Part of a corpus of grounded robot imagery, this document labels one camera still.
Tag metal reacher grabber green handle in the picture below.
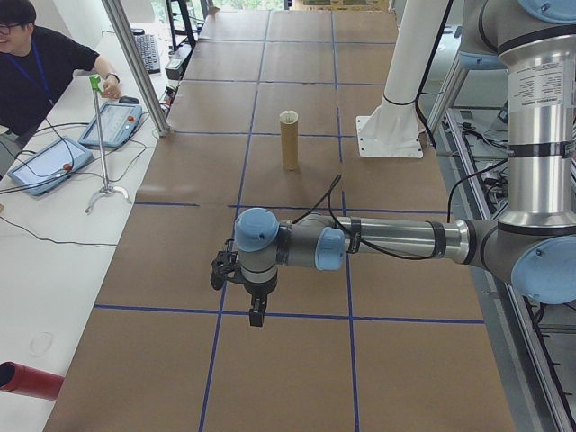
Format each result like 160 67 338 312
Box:
84 75 134 215

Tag person's left forearm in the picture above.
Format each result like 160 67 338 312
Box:
92 56 119 85

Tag brown cardboard tube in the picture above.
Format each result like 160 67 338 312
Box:
278 110 301 172

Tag white side desk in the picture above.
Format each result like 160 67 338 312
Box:
0 31 181 432

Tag clear plastic cap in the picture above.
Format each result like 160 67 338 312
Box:
29 331 58 356

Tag blue-grey teach pendant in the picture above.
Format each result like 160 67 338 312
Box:
78 101 144 150
6 136 95 198

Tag red cylindrical tube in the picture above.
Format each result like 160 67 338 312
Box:
0 361 66 401

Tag black box device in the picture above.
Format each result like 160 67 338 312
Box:
164 44 194 82

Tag black keyboard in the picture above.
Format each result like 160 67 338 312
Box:
132 31 162 76

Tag black metal rack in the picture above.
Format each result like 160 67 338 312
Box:
166 0 202 50

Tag man in black shirt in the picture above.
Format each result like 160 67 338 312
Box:
0 0 103 139

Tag metal bar frame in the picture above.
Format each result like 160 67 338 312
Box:
422 26 576 432

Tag silver aluminium post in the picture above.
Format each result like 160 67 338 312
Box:
101 0 171 138

